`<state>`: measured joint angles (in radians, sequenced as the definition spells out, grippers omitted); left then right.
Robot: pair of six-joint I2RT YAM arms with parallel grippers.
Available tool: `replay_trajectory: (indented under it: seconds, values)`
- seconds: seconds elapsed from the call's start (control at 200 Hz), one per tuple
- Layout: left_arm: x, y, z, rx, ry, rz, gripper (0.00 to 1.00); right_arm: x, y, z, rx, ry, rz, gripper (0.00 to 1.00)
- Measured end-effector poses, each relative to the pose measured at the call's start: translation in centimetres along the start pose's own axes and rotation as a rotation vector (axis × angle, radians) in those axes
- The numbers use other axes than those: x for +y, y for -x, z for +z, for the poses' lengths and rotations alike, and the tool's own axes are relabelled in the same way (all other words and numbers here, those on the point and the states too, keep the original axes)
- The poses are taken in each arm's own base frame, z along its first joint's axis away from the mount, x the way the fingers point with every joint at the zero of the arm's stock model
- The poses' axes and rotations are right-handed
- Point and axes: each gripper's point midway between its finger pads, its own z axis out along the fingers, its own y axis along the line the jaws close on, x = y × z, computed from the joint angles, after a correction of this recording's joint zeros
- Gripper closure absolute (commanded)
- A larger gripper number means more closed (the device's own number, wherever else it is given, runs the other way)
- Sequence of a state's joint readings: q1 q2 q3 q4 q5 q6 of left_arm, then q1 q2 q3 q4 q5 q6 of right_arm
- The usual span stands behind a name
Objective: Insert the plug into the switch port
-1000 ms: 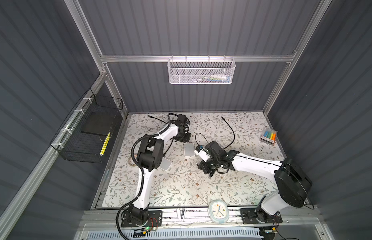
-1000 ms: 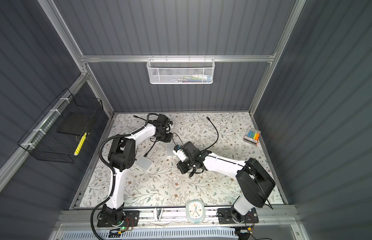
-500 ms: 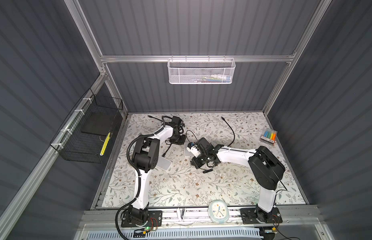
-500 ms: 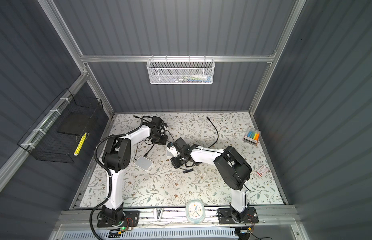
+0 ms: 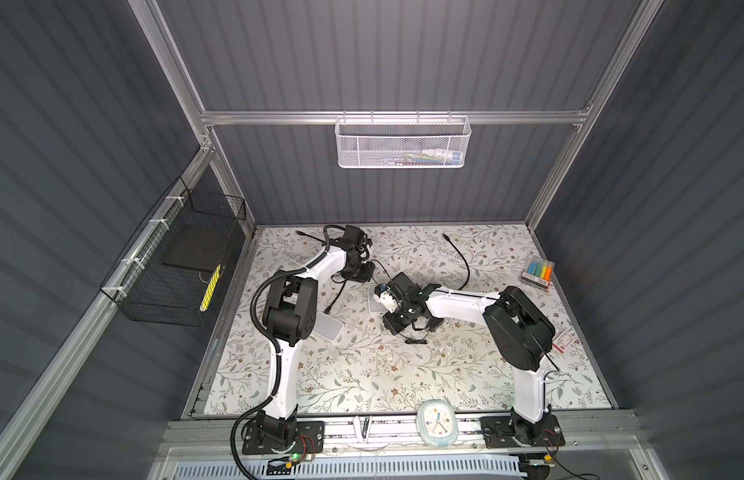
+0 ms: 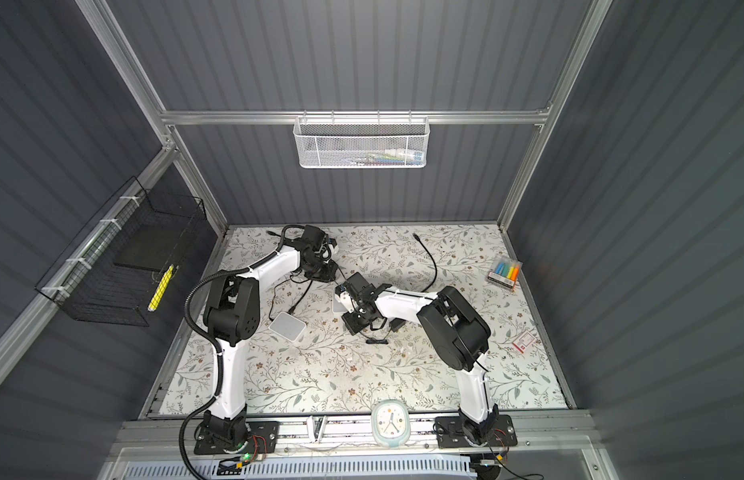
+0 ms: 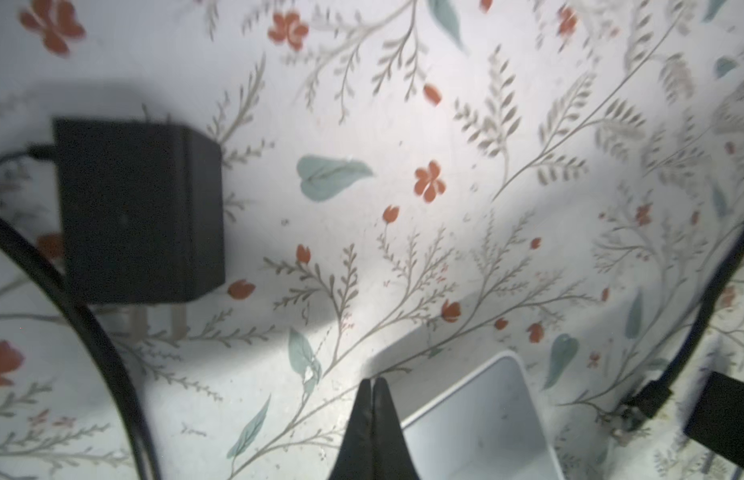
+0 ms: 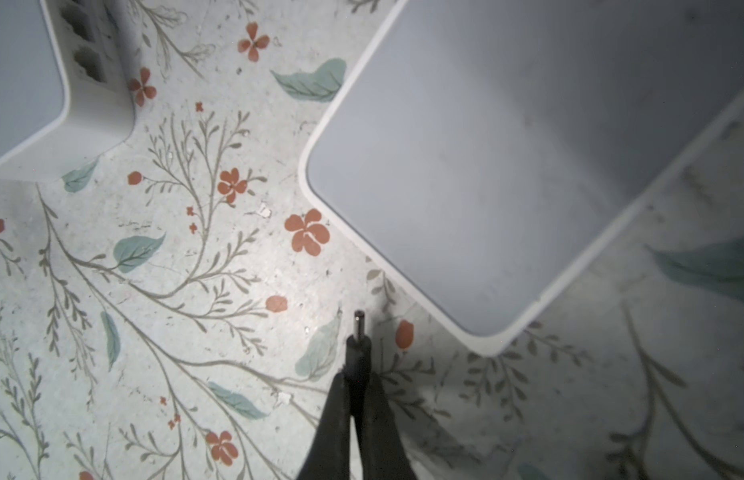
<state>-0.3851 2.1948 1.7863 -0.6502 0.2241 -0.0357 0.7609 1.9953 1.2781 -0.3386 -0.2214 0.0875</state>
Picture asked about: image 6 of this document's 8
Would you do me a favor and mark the long black cable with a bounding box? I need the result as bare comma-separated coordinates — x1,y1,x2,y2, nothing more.
266,230,317,317
412,232,439,294

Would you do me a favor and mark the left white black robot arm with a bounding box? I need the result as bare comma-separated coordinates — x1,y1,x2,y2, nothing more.
199,225,338,451

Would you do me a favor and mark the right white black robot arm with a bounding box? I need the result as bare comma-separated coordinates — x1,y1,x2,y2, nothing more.
334,273,499,446

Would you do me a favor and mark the floral patterned table mat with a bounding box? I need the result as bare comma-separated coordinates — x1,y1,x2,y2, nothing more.
243,224,567,414

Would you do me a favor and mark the mint green alarm clock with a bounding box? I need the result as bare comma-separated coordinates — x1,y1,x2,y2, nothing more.
370,399,411,448

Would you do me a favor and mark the pack of coloured markers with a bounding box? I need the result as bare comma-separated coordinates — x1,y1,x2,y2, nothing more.
487,255,523,290

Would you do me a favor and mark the yellow black striped marker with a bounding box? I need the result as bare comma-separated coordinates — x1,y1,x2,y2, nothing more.
147,265,175,312

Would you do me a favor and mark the small red white card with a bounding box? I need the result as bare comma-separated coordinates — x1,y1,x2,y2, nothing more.
512,331,537,354

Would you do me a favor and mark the white wire mesh basket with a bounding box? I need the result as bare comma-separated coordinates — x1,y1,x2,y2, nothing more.
293,115,431,169

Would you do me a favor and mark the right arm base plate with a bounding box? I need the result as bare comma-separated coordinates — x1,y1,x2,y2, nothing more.
433,414,518,448

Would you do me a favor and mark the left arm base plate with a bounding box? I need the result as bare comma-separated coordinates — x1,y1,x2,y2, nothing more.
193,417,280,455

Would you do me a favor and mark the white ventilated cable duct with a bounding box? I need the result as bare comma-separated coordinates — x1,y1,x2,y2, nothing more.
119,453,481,480

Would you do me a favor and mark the black wire wall basket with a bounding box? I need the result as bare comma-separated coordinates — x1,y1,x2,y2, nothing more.
35,177,206,327

